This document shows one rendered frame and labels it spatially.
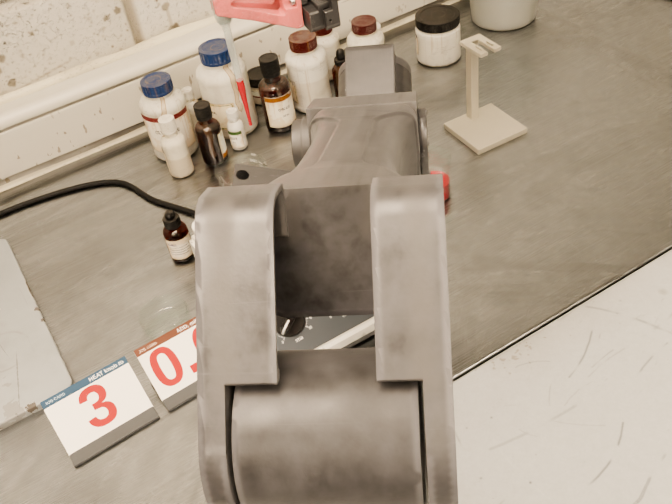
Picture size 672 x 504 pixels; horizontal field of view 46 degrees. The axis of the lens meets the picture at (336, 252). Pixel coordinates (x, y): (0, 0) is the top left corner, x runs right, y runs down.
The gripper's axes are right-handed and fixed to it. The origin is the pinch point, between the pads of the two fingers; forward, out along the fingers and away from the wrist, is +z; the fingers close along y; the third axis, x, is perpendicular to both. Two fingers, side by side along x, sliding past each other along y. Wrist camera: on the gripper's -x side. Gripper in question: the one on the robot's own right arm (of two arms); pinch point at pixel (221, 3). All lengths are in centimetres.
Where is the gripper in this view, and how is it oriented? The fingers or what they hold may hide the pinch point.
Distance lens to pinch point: 74.5
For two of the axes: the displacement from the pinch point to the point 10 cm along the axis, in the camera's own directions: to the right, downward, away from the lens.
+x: 1.3, 7.3, 6.7
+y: 3.9, 5.8, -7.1
